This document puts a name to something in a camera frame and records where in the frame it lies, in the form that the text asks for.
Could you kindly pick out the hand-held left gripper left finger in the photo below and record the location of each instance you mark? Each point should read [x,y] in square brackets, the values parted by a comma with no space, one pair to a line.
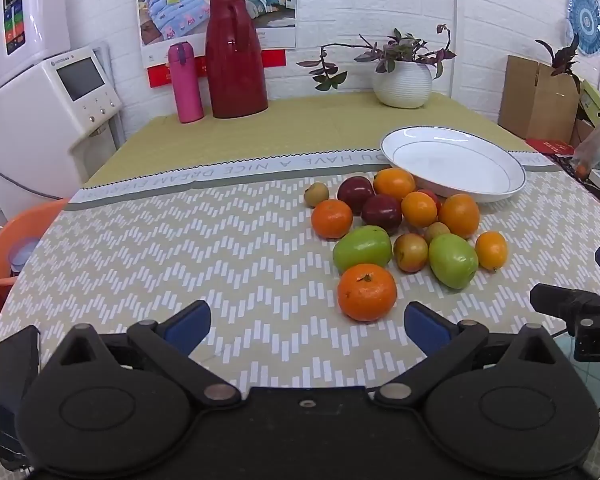
[187,324]

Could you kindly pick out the white wall water purifier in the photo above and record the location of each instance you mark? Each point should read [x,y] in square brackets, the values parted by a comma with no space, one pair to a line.
[30,10]

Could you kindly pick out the white plate with dark rim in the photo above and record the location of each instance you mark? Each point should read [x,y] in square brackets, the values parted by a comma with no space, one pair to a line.
[450,160]

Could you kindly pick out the flat red box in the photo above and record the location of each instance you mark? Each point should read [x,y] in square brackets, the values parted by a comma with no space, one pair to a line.
[552,146]

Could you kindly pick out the small oval orange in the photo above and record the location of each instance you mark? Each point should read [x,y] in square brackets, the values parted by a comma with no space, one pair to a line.
[491,250]

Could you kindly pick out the red fruit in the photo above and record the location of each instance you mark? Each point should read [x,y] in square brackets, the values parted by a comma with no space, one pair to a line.
[432,196]

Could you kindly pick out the red thermos jug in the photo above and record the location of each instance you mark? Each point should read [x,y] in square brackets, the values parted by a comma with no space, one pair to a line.
[235,60]

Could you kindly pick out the green yellow box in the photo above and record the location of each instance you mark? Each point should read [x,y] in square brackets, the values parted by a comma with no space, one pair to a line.
[597,105]

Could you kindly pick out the pink bottle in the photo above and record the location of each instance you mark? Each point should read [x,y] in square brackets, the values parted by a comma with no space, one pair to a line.
[186,85]

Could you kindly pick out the large blue paper fan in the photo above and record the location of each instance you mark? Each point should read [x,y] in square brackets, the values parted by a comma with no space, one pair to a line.
[586,21]

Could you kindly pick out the potted plant in white pot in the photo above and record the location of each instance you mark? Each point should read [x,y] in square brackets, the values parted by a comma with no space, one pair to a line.
[402,85]

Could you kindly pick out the red yellow plum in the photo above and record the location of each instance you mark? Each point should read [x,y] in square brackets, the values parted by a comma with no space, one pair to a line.
[410,252]

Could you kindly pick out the olive chevron tablecloth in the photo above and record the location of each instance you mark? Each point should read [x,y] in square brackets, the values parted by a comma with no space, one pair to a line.
[180,260]

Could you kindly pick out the small pale reddish fruit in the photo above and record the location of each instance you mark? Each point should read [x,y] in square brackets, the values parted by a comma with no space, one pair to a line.
[436,230]

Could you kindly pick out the small brown green fruit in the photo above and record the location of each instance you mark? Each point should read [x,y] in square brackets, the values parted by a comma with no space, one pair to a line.
[316,194]

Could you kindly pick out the round orange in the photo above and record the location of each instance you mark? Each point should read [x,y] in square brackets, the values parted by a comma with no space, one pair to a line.
[459,215]
[394,183]
[420,208]

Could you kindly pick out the red wall calendar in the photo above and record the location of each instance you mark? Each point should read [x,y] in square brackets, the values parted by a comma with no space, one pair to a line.
[180,0]

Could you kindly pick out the dark purple leafy plant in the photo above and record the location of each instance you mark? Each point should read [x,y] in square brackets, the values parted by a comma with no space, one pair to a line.
[562,57]

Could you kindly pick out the white appliance with screen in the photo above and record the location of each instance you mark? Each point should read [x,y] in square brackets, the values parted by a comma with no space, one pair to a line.
[40,120]

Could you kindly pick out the orange plastic chair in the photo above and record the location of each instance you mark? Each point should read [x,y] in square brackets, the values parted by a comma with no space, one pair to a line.
[15,235]

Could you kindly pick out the large tangerine with stem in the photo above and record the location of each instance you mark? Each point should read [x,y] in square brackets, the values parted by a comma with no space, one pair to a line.
[367,292]

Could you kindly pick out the dark red plum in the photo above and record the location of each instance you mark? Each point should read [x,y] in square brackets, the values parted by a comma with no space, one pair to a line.
[356,194]
[381,212]

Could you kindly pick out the cardboard box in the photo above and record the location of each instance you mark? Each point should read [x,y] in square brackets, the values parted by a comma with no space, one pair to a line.
[535,100]

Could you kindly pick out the white wall conduit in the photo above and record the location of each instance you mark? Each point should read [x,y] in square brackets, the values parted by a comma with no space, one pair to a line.
[454,25]

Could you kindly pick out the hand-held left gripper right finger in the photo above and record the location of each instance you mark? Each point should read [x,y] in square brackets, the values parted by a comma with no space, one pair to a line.
[425,326]

